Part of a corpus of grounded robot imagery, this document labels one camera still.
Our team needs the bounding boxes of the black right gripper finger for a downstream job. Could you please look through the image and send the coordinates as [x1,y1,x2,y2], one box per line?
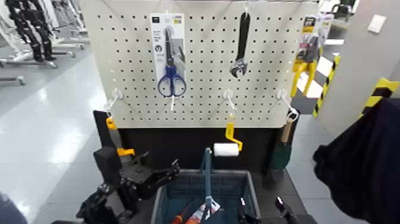
[274,195,298,224]
[236,197,251,224]

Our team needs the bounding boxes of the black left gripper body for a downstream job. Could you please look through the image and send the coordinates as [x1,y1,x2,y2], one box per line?
[118,151,158,201]

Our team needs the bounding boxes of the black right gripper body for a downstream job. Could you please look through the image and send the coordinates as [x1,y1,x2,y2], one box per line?
[296,214,318,224]

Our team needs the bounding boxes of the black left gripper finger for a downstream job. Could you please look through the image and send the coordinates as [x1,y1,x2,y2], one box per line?
[155,158,181,180]
[146,175,176,196]

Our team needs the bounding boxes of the red yellow screwdriver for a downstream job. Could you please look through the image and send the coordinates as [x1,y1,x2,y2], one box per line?
[171,203,193,224]

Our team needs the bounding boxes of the blue plastic crate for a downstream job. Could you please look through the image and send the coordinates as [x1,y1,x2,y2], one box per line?
[151,169,263,224]

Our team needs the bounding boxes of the black back panel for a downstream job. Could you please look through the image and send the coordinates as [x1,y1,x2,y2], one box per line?
[93,109,301,176]

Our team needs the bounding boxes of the dark navy cloth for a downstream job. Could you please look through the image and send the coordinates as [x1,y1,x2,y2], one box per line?
[312,97,400,224]

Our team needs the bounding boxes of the white perforated pegboard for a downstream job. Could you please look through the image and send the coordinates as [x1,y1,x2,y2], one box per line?
[80,0,320,129]

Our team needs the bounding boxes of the blue scissors in package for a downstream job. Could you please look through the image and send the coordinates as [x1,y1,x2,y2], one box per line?
[149,12,188,98]

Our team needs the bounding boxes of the grey blue rounded object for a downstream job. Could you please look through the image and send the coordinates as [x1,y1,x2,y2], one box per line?
[0,191,29,224]

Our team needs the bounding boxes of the narrow yellow black striped guard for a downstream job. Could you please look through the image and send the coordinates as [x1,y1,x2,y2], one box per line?
[312,54,341,119]

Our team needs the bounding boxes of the wide yellow black striped guard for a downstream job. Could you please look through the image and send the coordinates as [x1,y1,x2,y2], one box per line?
[358,77,400,120]

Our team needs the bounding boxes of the black adjustable wrench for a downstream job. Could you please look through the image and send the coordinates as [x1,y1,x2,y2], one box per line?
[229,11,251,79]

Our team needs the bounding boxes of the yellow pliers in package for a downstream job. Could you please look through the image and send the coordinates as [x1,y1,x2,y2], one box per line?
[290,14,333,98]

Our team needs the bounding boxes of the white metal stand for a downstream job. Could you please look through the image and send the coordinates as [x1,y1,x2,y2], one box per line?
[0,12,58,70]

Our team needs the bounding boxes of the black robot on stand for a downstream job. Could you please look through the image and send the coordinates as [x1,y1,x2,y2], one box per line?
[4,0,58,62]

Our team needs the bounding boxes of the black chair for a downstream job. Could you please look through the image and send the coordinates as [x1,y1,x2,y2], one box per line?
[331,0,355,20]

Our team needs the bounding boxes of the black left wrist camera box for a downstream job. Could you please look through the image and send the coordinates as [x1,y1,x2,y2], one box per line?
[93,146,123,186]

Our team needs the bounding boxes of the green trowel wooden handle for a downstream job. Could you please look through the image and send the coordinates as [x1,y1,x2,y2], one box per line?
[270,113,298,171]

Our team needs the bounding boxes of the yellow handled paint roller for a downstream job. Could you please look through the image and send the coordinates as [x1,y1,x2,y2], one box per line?
[212,113,243,157]

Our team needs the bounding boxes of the orange handled metal scraper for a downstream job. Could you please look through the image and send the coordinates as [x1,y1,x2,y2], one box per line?
[105,116,136,163]

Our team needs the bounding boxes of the white wall plate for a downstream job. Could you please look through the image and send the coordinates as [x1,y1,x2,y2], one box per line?
[367,14,388,34]

